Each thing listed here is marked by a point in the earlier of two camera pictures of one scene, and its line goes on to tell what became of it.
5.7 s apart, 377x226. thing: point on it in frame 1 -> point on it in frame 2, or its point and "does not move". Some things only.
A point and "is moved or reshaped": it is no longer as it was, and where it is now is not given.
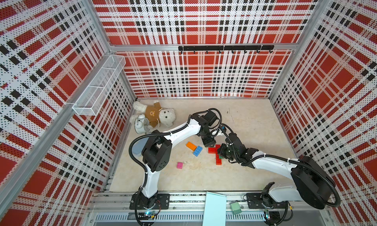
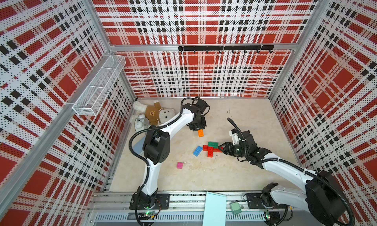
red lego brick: [218, 161] is moved or reshaped
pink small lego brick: [179, 165] does not move
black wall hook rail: [220, 48] does not move
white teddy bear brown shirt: [157, 116] does not move
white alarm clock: [142, 124] does not move
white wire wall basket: [91, 100] does not move
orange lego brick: [190, 145] is moved or reshaped
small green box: [235, 208] does not move
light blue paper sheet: [215, 210] does not move
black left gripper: [209, 142] -> [202, 126]
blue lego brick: [198, 151] does not move
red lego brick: [213, 150] is moved or reshaped
